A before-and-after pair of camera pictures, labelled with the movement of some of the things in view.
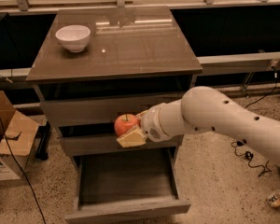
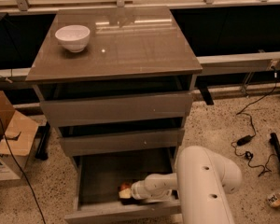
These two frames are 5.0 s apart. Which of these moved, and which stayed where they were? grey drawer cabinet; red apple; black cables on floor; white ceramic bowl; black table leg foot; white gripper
Moved: red apple; white gripper
Stayed: white ceramic bowl; black table leg foot; grey drawer cabinet; black cables on floor
